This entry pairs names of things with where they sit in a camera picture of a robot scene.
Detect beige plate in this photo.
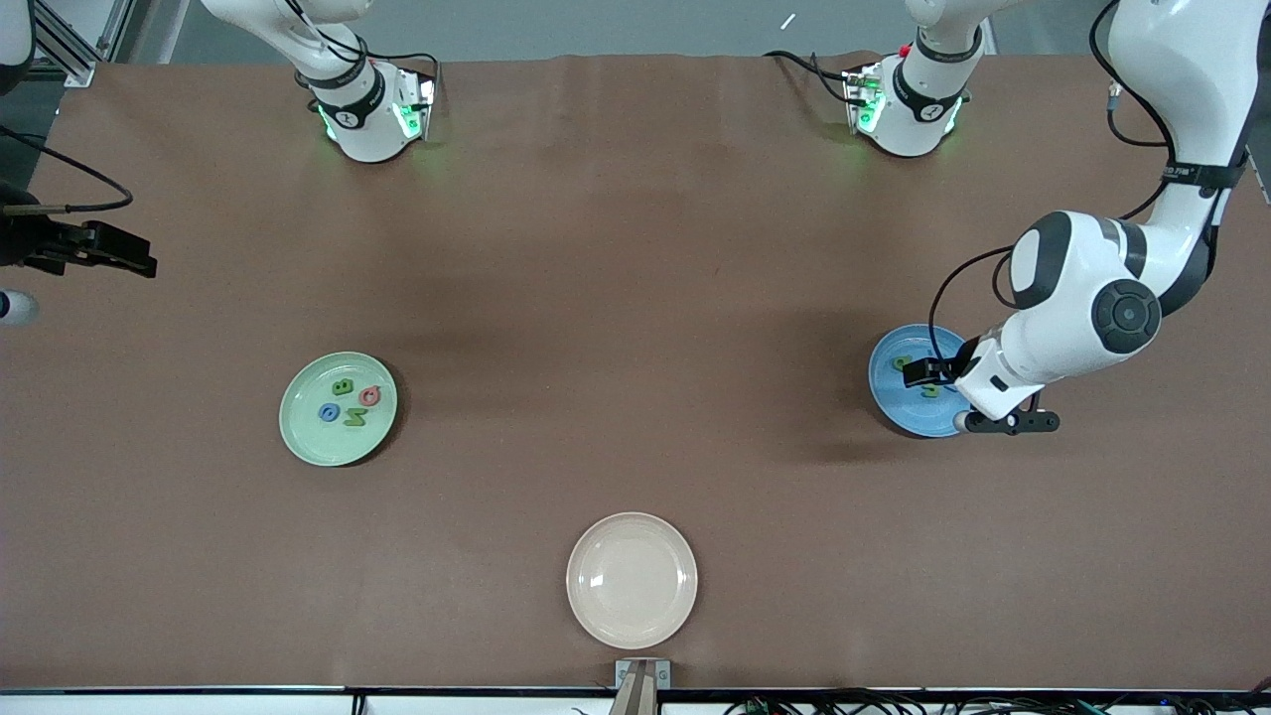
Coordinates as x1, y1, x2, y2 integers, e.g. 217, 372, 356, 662
566, 511, 699, 650

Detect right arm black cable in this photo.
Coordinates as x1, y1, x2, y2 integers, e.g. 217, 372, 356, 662
0, 124, 135, 215

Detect aluminium frame profile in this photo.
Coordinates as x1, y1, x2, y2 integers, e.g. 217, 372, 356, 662
35, 20, 100, 88
99, 0, 137, 63

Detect tangled black floor cables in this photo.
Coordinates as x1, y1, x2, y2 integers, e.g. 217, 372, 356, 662
723, 683, 1271, 715

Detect blue plate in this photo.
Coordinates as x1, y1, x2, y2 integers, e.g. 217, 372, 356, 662
868, 324, 979, 439

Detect aluminium camera post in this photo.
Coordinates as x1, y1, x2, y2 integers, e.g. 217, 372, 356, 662
608, 663, 663, 715

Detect brown table mat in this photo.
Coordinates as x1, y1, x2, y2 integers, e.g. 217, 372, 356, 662
0, 52, 1271, 693

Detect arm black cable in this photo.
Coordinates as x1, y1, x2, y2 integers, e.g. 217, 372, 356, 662
0, 124, 135, 215
928, 0, 1175, 363

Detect green plate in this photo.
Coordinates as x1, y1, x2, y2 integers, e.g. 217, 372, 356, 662
279, 352, 399, 468

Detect grey metal bracket plate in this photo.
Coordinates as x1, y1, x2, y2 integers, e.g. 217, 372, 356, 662
615, 658, 672, 691

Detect black base power cable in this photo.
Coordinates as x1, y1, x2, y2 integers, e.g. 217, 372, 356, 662
763, 49, 860, 107
286, 0, 441, 112

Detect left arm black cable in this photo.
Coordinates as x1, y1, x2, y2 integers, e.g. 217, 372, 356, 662
928, 0, 1175, 363

